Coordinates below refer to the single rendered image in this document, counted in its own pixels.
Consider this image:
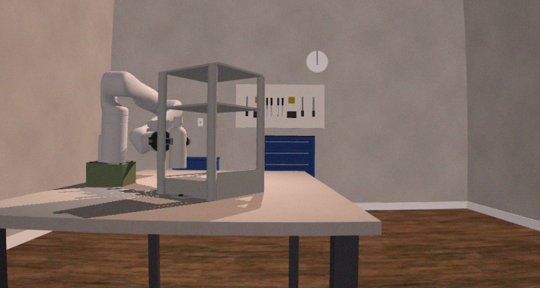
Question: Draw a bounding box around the beige bottle with grey cap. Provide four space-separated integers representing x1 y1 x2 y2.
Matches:
169 117 187 169

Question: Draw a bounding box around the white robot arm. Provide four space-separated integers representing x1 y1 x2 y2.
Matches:
98 71 158 163

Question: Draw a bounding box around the grey open shelving unit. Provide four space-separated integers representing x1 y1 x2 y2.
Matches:
157 62 265 201

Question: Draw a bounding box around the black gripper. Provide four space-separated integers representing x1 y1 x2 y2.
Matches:
149 131 190 151

